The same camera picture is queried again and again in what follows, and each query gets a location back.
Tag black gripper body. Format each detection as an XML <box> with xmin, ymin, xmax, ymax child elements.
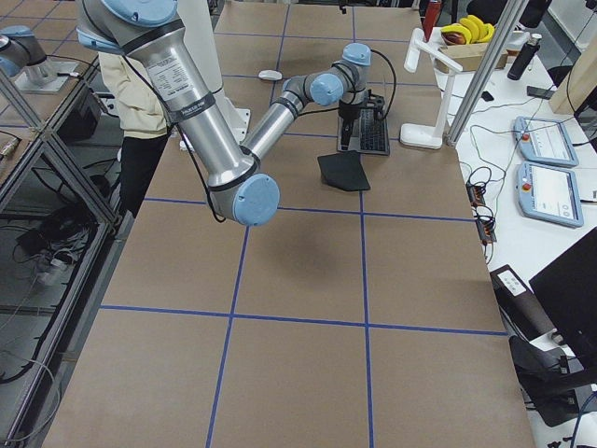
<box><xmin>339</xmin><ymin>91</ymin><xmax>386</xmax><ymax>121</ymax></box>

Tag grey laptop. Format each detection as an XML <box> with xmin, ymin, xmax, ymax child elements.
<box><xmin>337</xmin><ymin>110</ymin><xmax>390</xmax><ymax>156</ymax></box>

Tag black mouse pad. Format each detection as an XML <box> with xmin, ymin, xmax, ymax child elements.
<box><xmin>317</xmin><ymin>151</ymin><xmax>370</xmax><ymax>192</ymax></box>

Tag white computer mouse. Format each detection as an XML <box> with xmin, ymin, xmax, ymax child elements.
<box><xmin>257</xmin><ymin>69</ymin><xmax>283</xmax><ymax>82</ymax></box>

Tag white desk lamp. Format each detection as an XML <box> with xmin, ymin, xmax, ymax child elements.
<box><xmin>399</xmin><ymin>27</ymin><xmax>464</xmax><ymax>150</ymax></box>

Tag cardboard box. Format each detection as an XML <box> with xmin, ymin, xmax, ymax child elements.
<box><xmin>435</xmin><ymin>43</ymin><xmax>508</xmax><ymax>73</ymax></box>

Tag red bottle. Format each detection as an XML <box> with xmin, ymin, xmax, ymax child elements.
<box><xmin>423</xmin><ymin>0</ymin><xmax>442</xmax><ymax>42</ymax></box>

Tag yellow bananas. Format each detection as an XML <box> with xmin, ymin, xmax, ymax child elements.
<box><xmin>440</xmin><ymin>15</ymin><xmax>495</xmax><ymax>45</ymax></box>

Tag black water bottle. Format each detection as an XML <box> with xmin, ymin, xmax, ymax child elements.
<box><xmin>507</xmin><ymin>33</ymin><xmax>542</xmax><ymax>80</ymax></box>

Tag upper teach pendant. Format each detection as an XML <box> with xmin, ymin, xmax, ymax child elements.
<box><xmin>513</xmin><ymin>116</ymin><xmax>578</xmax><ymax>168</ymax></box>

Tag teach pendant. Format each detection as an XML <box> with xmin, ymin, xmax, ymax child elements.
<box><xmin>516</xmin><ymin>161</ymin><xmax>584</xmax><ymax>229</ymax></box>
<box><xmin>513</xmin><ymin>116</ymin><xmax>578</xmax><ymax>168</ymax></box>

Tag lower teach pendant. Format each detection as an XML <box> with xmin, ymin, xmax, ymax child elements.
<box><xmin>516</xmin><ymin>161</ymin><xmax>584</xmax><ymax>229</ymax></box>

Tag person in cream sweater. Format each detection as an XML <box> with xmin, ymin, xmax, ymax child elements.
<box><xmin>98</xmin><ymin>52</ymin><xmax>170</xmax><ymax>217</ymax></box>

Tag black monitor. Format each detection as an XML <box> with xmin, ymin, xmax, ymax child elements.
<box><xmin>530</xmin><ymin>230</ymin><xmax>596</xmax><ymax>368</ymax></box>

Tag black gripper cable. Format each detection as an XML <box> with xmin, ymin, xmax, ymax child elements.
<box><xmin>298</xmin><ymin>49</ymin><xmax>397</xmax><ymax>122</ymax></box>

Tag aluminium frame post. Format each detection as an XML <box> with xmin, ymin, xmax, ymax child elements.
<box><xmin>445</xmin><ymin>0</ymin><xmax>528</xmax><ymax>147</ymax></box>

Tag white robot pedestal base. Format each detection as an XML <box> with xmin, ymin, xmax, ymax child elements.
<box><xmin>176</xmin><ymin>0</ymin><xmax>252</xmax><ymax>153</ymax></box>

